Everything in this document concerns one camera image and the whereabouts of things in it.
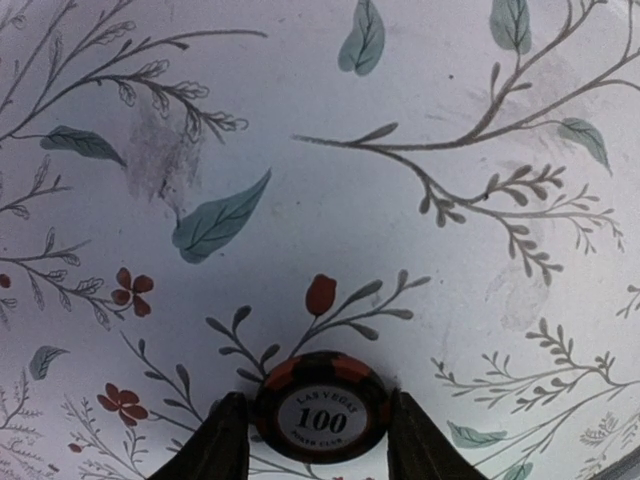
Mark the floral patterned table mat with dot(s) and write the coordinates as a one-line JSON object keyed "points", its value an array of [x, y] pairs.
{"points": [[193, 192]]}

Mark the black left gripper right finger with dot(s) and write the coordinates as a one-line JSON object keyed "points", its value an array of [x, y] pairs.
{"points": [[417, 449]]}

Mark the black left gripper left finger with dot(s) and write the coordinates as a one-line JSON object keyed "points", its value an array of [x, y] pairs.
{"points": [[218, 450]]}

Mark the single red poker chip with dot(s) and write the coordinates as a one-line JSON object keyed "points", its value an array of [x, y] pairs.
{"points": [[322, 407]]}

